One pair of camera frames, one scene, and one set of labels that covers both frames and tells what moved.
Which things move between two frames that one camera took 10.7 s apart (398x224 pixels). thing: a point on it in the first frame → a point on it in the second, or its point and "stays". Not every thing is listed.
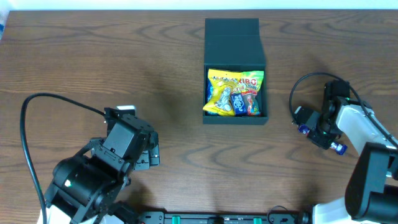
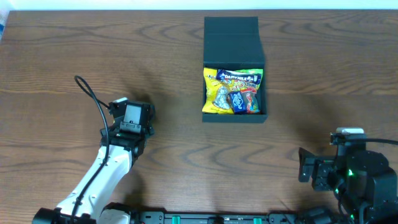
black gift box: x=234 y=44 stays
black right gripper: x=319 y=137 → x=319 y=175
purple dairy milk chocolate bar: x=340 y=149 → x=234 y=75
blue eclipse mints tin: x=239 y=104 stays
